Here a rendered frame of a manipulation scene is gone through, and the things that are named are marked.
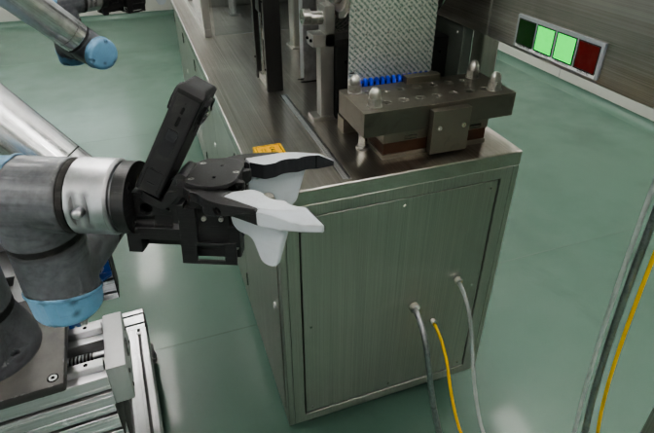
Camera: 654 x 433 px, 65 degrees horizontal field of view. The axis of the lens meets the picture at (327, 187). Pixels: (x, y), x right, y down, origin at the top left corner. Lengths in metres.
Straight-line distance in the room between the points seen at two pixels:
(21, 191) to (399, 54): 1.02
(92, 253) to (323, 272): 0.75
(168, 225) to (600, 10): 0.87
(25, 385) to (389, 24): 1.05
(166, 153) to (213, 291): 1.77
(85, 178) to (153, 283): 1.84
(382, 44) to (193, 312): 1.32
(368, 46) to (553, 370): 1.31
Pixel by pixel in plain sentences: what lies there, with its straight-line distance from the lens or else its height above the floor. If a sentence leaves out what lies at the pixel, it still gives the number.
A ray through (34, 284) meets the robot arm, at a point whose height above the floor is 1.13.
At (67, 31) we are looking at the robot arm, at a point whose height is 1.18.
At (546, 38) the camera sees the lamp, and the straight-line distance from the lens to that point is 1.20.
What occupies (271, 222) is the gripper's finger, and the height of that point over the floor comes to 1.24.
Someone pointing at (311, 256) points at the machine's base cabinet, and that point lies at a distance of 1.23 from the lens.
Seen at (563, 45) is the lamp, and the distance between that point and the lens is 1.17.
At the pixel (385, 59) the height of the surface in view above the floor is 1.08.
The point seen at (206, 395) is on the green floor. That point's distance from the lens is 1.89.
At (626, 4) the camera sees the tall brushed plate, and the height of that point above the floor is 1.29.
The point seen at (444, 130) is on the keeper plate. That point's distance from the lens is 1.25.
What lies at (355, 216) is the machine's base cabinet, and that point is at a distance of 1.20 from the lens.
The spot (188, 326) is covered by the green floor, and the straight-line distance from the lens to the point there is 2.11.
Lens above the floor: 1.49
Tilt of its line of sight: 32 degrees down
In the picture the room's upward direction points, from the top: straight up
